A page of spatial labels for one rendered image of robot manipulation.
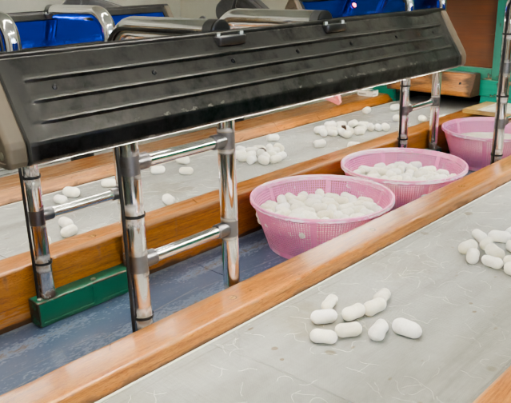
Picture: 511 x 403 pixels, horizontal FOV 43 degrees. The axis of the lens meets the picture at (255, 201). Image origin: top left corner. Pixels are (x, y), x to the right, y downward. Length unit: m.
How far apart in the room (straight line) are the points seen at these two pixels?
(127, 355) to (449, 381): 0.35
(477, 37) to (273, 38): 1.57
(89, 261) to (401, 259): 0.49
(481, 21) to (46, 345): 1.62
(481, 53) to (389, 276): 1.29
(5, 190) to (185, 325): 0.70
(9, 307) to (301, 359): 0.46
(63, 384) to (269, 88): 0.37
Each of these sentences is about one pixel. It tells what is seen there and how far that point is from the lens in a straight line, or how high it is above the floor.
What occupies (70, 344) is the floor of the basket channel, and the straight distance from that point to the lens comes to 0.98.
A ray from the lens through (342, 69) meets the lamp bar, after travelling 0.69.
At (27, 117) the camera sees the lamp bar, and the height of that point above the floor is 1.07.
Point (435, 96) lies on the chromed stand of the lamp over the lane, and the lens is 1.76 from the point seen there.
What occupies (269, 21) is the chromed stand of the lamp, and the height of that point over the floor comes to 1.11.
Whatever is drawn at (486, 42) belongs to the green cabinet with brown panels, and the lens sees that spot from 2.16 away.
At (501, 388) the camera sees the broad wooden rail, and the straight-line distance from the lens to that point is 0.72.
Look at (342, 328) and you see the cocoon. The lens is 0.81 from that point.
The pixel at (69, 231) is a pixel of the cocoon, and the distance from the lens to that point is 1.16.
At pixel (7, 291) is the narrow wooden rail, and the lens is 1.02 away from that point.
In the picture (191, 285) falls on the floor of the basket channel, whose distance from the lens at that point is 1.10.
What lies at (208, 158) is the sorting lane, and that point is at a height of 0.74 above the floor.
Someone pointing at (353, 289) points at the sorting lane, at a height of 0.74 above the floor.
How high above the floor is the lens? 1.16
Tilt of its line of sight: 19 degrees down
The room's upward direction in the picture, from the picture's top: 1 degrees counter-clockwise
